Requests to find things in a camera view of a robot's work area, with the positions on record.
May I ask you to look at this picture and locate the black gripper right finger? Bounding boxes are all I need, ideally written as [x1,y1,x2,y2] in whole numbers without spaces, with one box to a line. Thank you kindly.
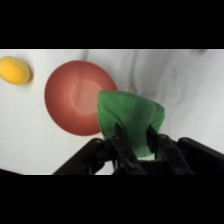
[146,124,195,175]

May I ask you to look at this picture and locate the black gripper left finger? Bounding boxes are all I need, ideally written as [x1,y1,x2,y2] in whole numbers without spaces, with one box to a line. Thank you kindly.
[110,122,148,175]

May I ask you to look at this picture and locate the green foam triangle block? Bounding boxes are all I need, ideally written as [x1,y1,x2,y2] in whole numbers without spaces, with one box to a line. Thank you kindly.
[96,89,166,160]

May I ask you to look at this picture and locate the pink bowl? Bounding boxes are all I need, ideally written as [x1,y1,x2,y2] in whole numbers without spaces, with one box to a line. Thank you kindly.
[44,59,119,137]

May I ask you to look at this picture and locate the yellow ball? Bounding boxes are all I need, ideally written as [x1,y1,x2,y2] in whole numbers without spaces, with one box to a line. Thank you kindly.
[0,55,32,86]

